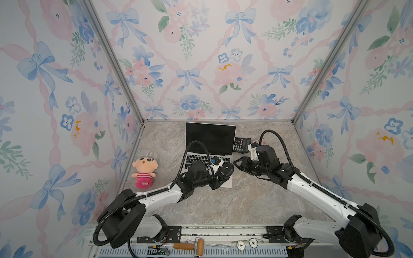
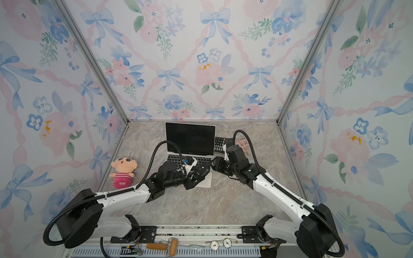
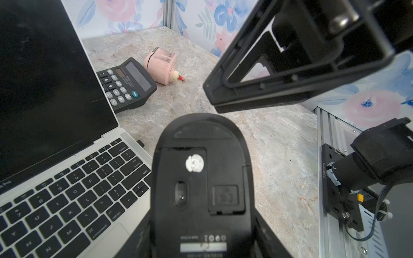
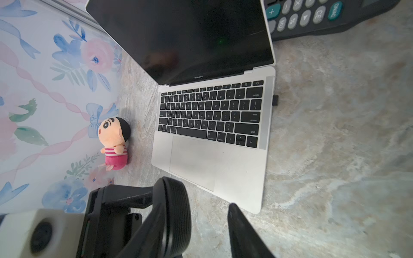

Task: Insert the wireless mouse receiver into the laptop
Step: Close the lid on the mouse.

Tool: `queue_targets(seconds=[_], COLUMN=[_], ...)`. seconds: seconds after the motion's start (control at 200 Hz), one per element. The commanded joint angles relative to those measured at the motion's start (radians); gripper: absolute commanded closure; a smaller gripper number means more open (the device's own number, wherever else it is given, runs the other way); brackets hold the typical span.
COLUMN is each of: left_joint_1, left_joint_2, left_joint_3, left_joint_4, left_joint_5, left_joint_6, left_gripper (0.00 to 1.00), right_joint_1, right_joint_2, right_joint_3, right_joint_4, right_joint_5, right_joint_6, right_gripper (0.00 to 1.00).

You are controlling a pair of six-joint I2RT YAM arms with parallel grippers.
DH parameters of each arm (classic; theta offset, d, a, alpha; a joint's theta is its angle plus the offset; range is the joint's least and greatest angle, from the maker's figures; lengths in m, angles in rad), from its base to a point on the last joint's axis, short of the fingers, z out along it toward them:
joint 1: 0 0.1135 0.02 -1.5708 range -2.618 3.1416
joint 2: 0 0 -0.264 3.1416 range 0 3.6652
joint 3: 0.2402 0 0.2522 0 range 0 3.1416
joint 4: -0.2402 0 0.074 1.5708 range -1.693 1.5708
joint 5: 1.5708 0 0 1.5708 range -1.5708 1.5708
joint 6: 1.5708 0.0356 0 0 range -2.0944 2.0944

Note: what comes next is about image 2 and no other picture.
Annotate white round knob left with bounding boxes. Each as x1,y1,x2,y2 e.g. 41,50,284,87
210,241,219,251

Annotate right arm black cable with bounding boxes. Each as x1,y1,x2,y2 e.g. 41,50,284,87
233,129,345,258

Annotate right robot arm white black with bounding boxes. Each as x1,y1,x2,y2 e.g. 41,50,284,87
210,145,345,258

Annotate black calculator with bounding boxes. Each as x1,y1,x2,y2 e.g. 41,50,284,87
214,137,233,153

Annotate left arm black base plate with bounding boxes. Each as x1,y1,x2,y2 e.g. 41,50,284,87
110,226,157,244

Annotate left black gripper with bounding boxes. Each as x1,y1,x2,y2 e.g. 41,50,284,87
165,168,205,190

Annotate white round knob right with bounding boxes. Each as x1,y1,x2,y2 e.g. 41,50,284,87
223,238,232,248

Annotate silver laptop black screen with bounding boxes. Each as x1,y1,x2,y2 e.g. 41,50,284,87
166,122,216,172

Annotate aluminium front rail frame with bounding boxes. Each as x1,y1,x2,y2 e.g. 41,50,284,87
65,218,307,257

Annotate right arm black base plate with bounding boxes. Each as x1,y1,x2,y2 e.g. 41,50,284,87
237,226,286,245

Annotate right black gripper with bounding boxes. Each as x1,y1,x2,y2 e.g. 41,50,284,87
209,155,239,176

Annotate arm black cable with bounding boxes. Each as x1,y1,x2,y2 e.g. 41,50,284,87
233,129,345,258
42,140,186,258

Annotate wooden handle roller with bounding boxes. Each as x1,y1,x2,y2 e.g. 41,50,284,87
146,238,178,258

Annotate white round knob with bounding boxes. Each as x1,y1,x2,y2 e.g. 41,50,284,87
210,241,219,251
223,238,232,248

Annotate pink small toy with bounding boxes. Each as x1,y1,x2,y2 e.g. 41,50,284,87
235,138,250,154

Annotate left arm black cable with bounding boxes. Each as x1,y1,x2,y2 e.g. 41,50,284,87
42,140,186,258

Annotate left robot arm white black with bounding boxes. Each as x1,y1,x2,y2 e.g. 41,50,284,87
43,161,210,248

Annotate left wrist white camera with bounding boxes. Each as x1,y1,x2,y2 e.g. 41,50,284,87
182,156,198,167

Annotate plush doll pink striped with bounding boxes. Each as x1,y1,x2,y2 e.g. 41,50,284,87
109,157,138,189

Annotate small electronics board wires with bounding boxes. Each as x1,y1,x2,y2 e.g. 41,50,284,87
121,243,143,258

